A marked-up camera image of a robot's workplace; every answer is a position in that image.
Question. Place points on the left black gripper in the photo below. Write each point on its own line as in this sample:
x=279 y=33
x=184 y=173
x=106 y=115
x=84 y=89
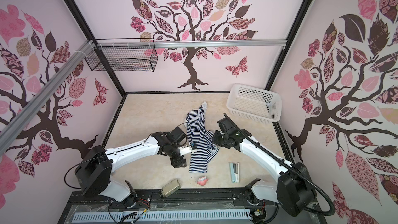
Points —
x=179 y=163

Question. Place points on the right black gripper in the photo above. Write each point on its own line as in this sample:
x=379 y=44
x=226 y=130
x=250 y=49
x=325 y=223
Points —
x=218 y=138

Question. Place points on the blue white striped tank top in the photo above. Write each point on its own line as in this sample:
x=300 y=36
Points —
x=202 y=138

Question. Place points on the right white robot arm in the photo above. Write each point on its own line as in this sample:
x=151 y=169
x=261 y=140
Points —
x=293 y=188

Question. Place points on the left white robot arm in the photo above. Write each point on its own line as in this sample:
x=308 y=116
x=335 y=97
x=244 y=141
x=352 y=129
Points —
x=94 y=173

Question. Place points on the grey white stapler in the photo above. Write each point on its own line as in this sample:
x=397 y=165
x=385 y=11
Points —
x=234 y=171

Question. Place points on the tan rectangular box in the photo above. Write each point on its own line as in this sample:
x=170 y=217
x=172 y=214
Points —
x=170 y=188

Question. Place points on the white plastic laundry basket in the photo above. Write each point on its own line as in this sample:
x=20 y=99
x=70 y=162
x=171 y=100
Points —
x=254 y=104

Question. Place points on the pink denture toy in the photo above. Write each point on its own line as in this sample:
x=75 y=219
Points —
x=202 y=181

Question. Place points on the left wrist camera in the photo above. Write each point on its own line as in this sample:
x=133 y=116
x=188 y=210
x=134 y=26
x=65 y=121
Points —
x=179 y=142

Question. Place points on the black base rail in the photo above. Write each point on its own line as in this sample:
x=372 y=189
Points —
x=238 y=197

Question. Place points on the white slotted cable duct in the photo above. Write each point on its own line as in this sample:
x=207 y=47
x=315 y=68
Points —
x=160 y=216

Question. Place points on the black wire mesh basket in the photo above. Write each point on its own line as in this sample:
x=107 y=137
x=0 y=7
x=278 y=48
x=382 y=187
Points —
x=123 y=54

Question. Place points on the rear aluminium frame bar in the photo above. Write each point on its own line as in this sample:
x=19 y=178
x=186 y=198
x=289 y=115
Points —
x=193 y=44

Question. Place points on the aluminium frame bar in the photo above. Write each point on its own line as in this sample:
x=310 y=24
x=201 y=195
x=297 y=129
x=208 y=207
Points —
x=193 y=44
x=10 y=133

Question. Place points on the left aluminium frame bar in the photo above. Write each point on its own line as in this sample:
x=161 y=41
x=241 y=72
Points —
x=10 y=133

